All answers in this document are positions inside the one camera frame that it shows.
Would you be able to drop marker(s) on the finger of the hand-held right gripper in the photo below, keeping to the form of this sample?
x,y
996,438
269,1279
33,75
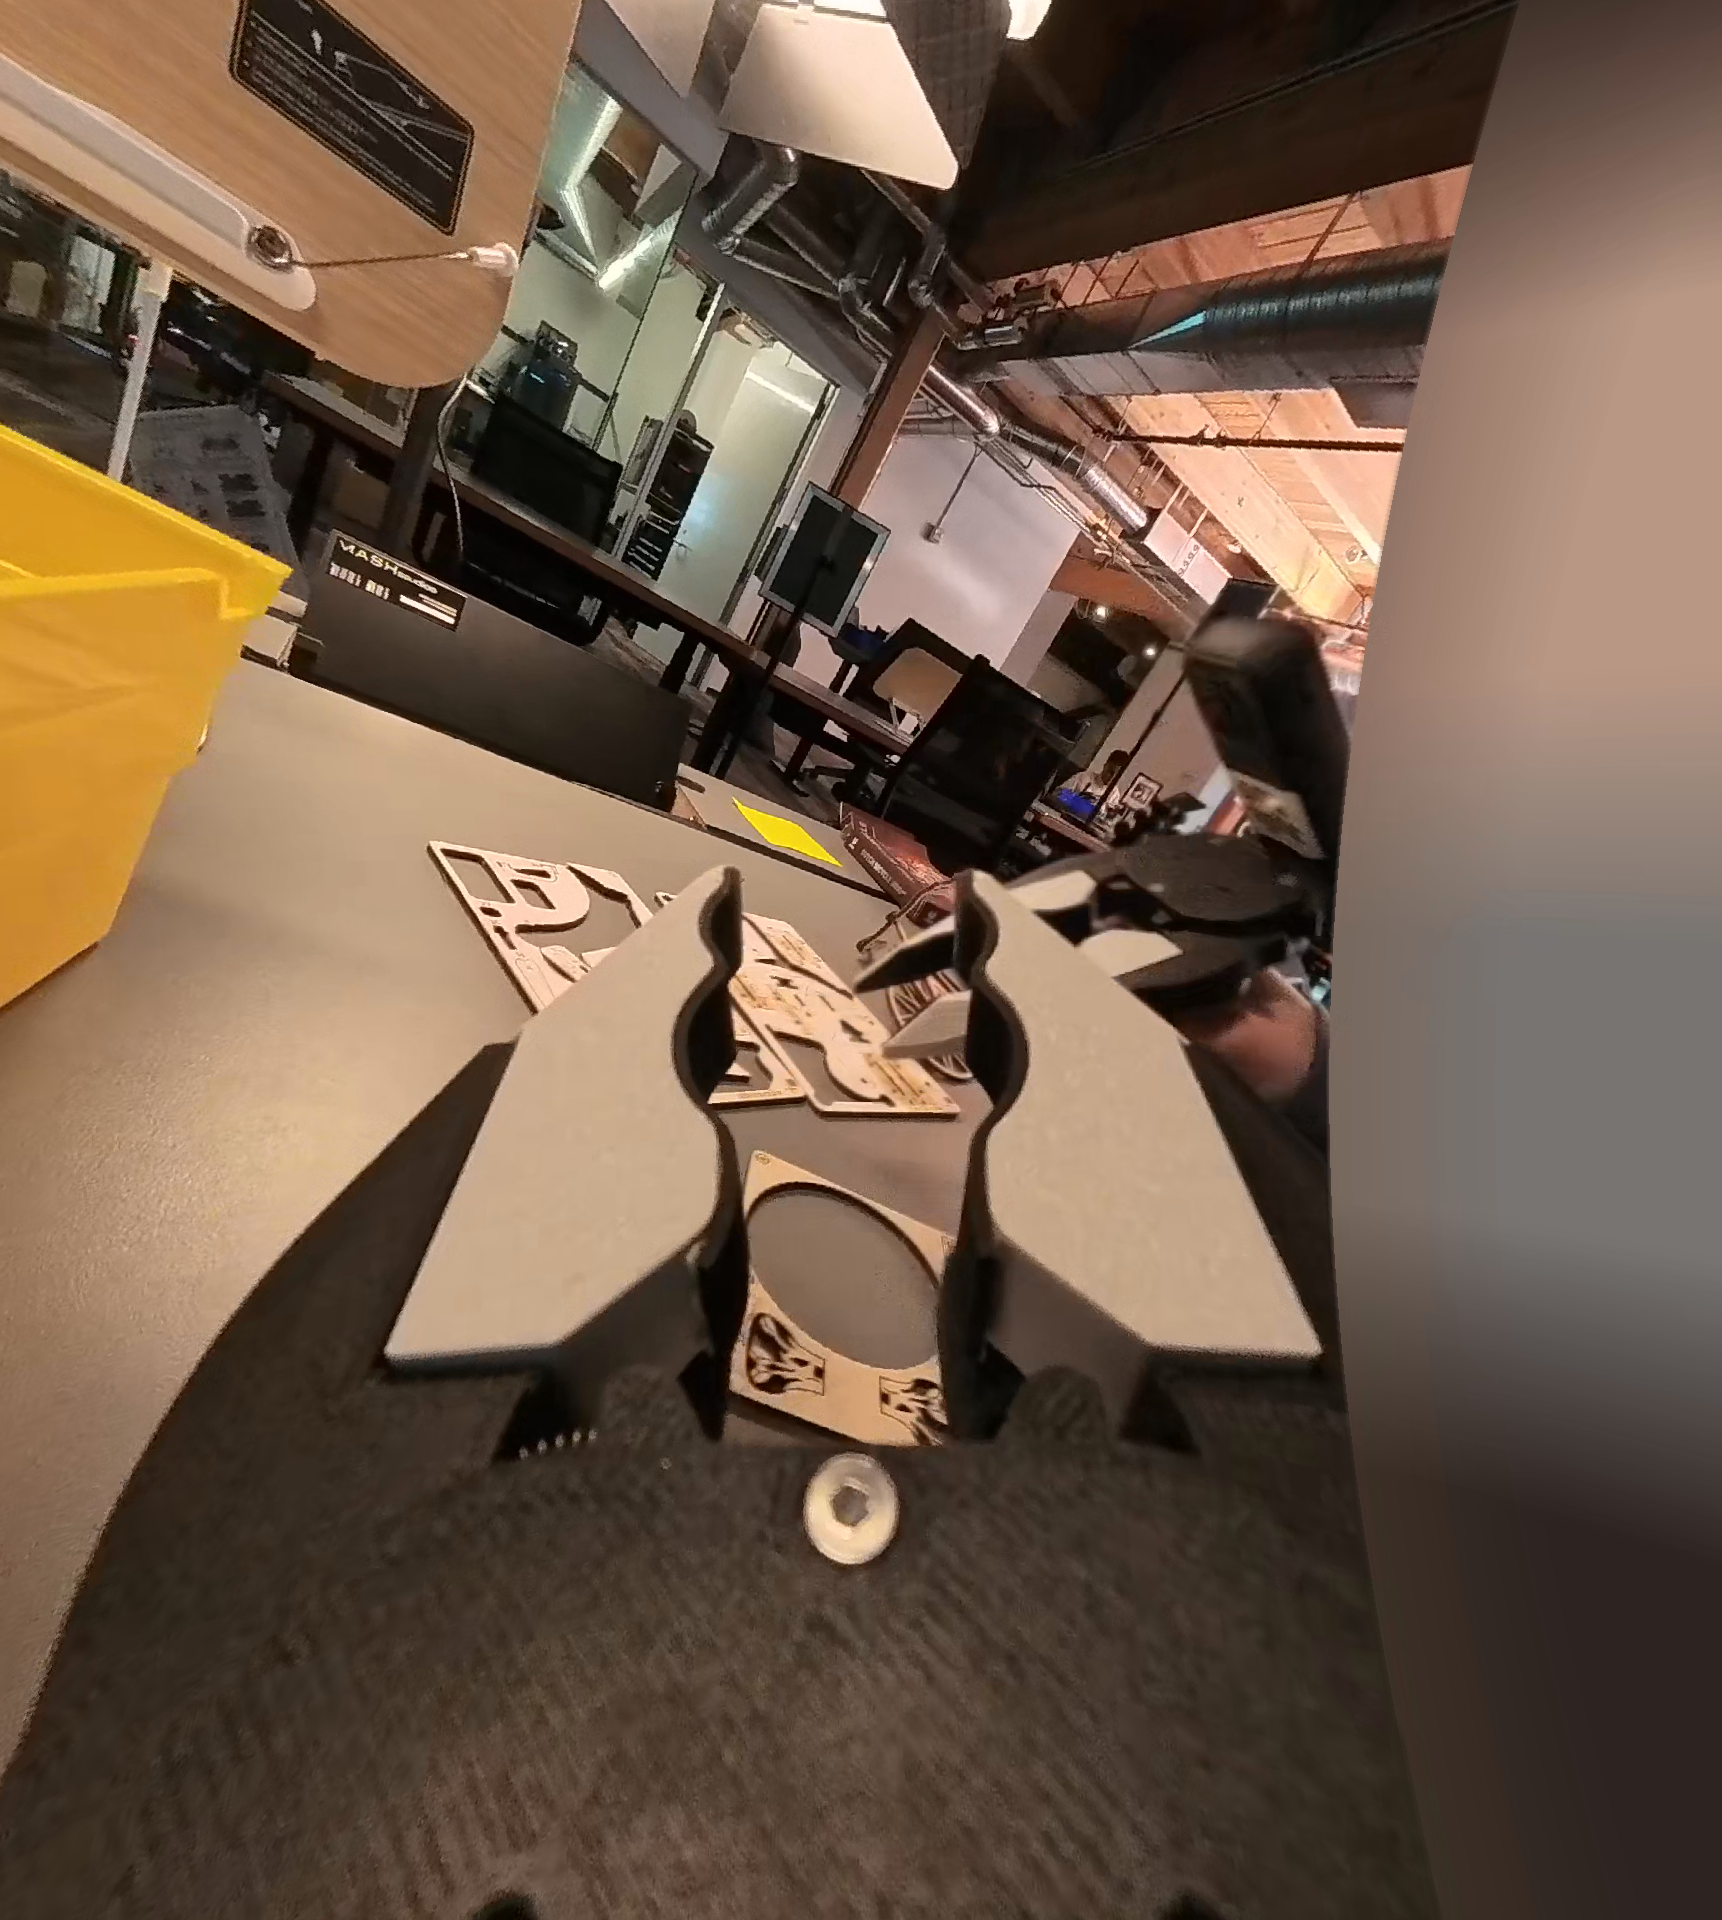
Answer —
x,y
940,1026
921,961

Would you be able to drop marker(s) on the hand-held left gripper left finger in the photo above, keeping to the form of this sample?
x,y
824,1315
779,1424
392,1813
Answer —
x,y
560,1170

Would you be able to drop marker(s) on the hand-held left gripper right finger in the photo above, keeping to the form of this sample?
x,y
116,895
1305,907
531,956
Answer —
x,y
1147,1201

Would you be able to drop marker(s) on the wooden bicycle model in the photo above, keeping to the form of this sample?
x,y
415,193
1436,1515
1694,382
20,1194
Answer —
x,y
957,1064

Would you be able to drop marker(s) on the laser-cut wooden parts sheet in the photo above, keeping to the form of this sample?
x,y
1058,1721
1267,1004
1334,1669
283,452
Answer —
x,y
771,1360
800,1049
501,902

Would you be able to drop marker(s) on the dark model kit box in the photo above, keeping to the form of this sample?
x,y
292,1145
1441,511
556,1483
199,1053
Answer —
x,y
883,856

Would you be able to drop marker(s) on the person's right hand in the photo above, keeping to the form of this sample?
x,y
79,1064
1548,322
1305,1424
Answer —
x,y
1271,1044

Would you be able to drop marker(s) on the yellow sticky note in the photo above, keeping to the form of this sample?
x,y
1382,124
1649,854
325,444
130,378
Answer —
x,y
788,835

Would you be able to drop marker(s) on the black mesh office chair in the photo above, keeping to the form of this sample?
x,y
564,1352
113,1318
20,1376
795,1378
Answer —
x,y
981,750

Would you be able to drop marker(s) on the screen on floor stand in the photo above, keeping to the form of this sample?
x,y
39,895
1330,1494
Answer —
x,y
823,564

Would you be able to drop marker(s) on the long dark office table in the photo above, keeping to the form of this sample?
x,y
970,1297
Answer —
x,y
652,593

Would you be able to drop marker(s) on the black box with white label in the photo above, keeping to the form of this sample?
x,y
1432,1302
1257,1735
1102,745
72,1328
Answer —
x,y
501,692

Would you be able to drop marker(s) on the yellow plastic bin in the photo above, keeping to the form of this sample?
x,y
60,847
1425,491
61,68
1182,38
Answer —
x,y
50,719

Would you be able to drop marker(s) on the printed paper poster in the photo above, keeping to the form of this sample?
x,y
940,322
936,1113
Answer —
x,y
223,497

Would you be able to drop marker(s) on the wooden panel with black label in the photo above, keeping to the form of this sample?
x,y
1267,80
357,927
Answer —
x,y
127,90

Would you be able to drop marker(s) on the white stand frame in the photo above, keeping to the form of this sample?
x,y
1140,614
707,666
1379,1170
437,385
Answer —
x,y
82,165

